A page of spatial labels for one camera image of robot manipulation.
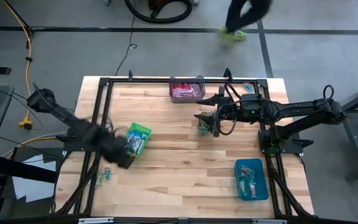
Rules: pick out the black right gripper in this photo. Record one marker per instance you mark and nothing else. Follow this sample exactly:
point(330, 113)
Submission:
point(250, 109)

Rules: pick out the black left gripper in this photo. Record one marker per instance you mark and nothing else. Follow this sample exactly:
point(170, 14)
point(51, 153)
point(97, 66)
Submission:
point(117, 149)

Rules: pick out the white blue candy bar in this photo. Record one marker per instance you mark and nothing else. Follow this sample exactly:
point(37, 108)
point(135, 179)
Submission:
point(135, 143)
point(145, 139)
point(139, 142)
point(130, 142)

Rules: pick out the green plastic basket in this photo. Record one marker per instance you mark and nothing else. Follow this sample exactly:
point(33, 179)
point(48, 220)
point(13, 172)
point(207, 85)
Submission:
point(135, 126)

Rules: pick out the orange clear candy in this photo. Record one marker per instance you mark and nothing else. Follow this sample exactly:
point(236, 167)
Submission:
point(245, 171)

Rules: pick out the teal plastic tray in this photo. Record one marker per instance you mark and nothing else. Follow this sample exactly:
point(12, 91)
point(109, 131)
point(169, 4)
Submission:
point(259, 168)

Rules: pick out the green clear candy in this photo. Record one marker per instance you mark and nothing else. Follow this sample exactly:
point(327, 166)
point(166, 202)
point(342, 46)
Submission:
point(243, 186)
point(100, 180)

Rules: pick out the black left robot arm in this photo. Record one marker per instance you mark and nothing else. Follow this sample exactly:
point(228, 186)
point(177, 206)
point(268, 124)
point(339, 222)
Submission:
point(61, 113)

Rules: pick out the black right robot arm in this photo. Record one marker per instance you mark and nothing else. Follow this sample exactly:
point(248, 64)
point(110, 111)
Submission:
point(297, 107)

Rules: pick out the teal clear wrapped candy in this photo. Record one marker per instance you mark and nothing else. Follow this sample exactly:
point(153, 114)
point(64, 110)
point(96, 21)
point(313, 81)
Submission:
point(107, 174)
point(249, 87)

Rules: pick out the potted succulent plant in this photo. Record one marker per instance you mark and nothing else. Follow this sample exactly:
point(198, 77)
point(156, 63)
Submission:
point(202, 129)

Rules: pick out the grey translucent bin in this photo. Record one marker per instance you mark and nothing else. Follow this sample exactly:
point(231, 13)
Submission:
point(186, 80)

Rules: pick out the green shoe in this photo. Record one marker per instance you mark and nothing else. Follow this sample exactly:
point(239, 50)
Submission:
point(227, 37)
point(241, 35)

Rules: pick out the white paper sheets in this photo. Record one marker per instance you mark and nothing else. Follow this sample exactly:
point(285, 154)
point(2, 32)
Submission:
point(33, 189)

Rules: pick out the yellow power plug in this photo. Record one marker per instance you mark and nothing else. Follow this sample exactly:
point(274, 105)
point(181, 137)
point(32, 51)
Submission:
point(25, 124)

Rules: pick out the black diagonal beam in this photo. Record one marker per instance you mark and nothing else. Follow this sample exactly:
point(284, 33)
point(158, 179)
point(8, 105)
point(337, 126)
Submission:
point(17, 169)

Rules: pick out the black tripod leg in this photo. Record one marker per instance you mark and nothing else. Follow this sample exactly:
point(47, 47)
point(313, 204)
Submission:
point(17, 14)

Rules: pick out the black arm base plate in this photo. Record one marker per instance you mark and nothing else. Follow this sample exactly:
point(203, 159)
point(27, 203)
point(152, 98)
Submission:
point(76, 146)
point(291, 146)

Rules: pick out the black metal table frame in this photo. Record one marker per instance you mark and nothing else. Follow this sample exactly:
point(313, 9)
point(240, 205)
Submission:
point(154, 80)

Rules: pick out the silver metal bracket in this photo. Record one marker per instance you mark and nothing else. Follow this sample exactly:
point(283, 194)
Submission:
point(95, 221)
point(269, 221)

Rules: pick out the dark grey desk frame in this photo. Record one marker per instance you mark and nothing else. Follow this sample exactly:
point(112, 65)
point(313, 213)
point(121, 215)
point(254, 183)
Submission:
point(353, 140)

